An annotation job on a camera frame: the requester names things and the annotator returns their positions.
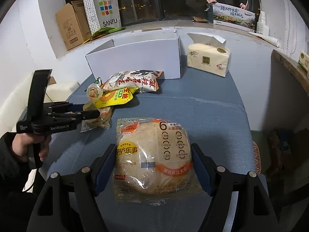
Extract yellow sunflower seed bag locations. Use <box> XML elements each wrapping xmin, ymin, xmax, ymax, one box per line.
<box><xmin>83</xmin><ymin>88</ymin><xmax>137</xmax><ymax>111</ymax></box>

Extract Lays rice cracker bag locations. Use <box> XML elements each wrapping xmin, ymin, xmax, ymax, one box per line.
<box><xmin>113</xmin><ymin>118</ymin><xmax>202</xmax><ymax>205</ymax></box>

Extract white orange noodle snack bag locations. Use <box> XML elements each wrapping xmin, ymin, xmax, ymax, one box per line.
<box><xmin>101</xmin><ymin>70</ymin><xmax>163</xmax><ymax>93</ymax></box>

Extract left forearm black sleeve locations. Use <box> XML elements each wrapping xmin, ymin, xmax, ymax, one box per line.
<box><xmin>1</xmin><ymin>132</ymin><xmax>36</xmax><ymax>231</ymax></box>

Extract left hand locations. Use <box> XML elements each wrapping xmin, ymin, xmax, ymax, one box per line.
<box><xmin>11</xmin><ymin>134</ymin><xmax>51</xmax><ymax>162</ymax></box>

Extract small rice cracker bag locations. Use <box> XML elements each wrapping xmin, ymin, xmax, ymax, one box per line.
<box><xmin>80</xmin><ymin>104</ymin><xmax>113</xmax><ymax>132</ymax></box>

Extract clear jelly cup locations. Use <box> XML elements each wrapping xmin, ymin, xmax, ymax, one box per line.
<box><xmin>86</xmin><ymin>83</ymin><xmax>103</xmax><ymax>102</ymax></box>

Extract cream sofa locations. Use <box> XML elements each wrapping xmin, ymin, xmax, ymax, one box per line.
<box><xmin>0</xmin><ymin>72</ymin><xmax>80</xmax><ymax>136</ymax></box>

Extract green pea snack packet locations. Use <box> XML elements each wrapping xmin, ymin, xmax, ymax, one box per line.
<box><xmin>94</xmin><ymin>77</ymin><xmax>102</xmax><ymax>86</ymax></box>

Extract green woven stool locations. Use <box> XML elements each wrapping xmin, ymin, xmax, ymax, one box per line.
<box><xmin>250</xmin><ymin>130</ymin><xmax>271</xmax><ymax>174</ymax></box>

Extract green snack packets on sill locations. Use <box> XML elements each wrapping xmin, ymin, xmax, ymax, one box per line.
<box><xmin>83</xmin><ymin>27</ymin><xmax>126</xmax><ymax>44</ymax></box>

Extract brown cardboard box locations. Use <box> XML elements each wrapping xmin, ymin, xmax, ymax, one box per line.
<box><xmin>55</xmin><ymin>0</ymin><xmax>91</xmax><ymax>50</ymax></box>

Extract white SANFU shopping bag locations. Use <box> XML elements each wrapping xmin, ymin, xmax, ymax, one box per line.
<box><xmin>83</xmin><ymin>0</ymin><xmax>121</xmax><ymax>35</ymax></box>

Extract white cardboard storage box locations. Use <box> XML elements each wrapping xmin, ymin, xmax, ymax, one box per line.
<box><xmin>85</xmin><ymin>28</ymin><xmax>181</xmax><ymax>81</ymax></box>

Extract beige tissue pack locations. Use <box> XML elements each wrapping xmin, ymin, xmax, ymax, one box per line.
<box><xmin>187</xmin><ymin>32</ymin><xmax>232</xmax><ymax>78</ymax></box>

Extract wooden side desk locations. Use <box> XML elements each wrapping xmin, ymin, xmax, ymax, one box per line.
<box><xmin>271</xmin><ymin>49</ymin><xmax>309</xmax><ymax>95</ymax></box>

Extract white plastic bottle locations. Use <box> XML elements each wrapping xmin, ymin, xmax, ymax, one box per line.
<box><xmin>256</xmin><ymin>10</ymin><xmax>269</xmax><ymax>36</ymax></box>

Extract brown paper scrap on sill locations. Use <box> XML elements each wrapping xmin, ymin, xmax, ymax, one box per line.
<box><xmin>193</xmin><ymin>16</ymin><xmax>209</xmax><ymax>23</ymax></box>

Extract landscape printed carton box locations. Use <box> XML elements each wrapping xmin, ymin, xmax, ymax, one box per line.
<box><xmin>208</xmin><ymin>1</ymin><xmax>256</xmax><ymax>32</ymax></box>

